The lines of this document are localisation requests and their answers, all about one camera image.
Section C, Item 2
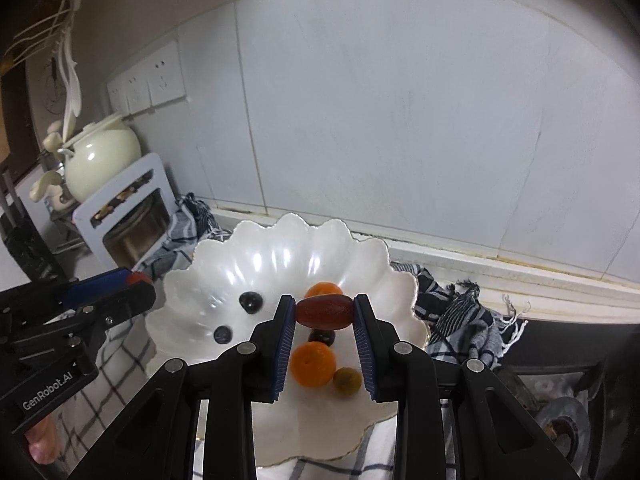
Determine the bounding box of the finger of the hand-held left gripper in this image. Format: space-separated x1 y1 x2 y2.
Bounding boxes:
10 280 157 376
0 267 132 333

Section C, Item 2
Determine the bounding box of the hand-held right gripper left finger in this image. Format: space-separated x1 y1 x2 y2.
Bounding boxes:
90 294 297 480

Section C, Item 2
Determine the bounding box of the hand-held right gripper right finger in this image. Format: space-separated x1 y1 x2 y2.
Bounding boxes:
353 294 556 480

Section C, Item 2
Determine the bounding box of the orange tangerine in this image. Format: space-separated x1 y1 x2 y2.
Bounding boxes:
305 281 345 300
290 341 337 389

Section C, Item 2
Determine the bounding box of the red oblong fruit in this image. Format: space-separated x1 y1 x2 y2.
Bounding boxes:
296 295 355 330

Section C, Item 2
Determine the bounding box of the white scalloped bowl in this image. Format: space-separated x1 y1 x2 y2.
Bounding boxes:
145 212 431 468

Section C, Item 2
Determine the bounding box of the person's left hand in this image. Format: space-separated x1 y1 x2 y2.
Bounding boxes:
26 417 58 465

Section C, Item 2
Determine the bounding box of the stainless steel pot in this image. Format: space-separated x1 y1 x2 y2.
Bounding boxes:
102 190 171 268

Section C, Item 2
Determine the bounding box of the black knife block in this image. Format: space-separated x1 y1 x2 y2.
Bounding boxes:
5 220 63 281

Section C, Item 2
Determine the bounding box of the checkered white cloth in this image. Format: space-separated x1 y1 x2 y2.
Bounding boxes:
50 192 530 480

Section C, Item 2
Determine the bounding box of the cream ceramic pot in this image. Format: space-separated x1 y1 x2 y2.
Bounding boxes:
62 111 143 204

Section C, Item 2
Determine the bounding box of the white plastic ladle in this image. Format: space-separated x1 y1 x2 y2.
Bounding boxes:
59 45 76 137

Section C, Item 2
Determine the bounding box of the white plastic spoon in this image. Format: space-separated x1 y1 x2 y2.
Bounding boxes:
65 35 83 116

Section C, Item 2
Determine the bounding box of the dark hanging whisk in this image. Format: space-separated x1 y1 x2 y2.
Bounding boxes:
44 57 63 116

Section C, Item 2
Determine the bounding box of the stove burner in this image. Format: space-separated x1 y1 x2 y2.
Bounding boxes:
532 396 593 463

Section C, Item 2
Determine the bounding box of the black gas stove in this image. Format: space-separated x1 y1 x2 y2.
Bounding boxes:
495 317 640 480

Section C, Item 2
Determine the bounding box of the pale plastic stand frame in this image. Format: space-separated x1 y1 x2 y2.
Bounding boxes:
71 152 181 268

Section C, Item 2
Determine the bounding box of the white wall socket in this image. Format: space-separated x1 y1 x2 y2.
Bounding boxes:
106 77 128 115
146 40 188 107
125 67 151 111

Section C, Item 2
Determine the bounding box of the white wire wall rack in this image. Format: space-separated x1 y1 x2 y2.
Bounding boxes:
5 0 86 61

